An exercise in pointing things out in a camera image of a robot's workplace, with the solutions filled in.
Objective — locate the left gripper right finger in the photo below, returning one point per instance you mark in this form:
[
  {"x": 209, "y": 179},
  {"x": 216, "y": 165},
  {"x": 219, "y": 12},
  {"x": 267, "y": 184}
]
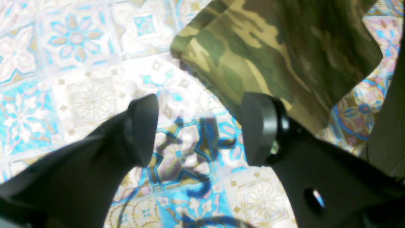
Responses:
[{"x": 326, "y": 186}]

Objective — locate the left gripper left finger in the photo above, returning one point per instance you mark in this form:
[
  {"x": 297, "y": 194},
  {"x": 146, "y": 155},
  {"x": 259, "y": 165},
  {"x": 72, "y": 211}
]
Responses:
[{"x": 74, "y": 186}]

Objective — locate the camouflage T-shirt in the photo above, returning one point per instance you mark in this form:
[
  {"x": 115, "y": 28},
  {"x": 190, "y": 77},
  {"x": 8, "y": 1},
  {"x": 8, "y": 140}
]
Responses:
[{"x": 308, "y": 53}]

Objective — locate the patterned tile tablecloth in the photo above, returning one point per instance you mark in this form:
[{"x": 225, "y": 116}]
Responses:
[{"x": 68, "y": 66}]

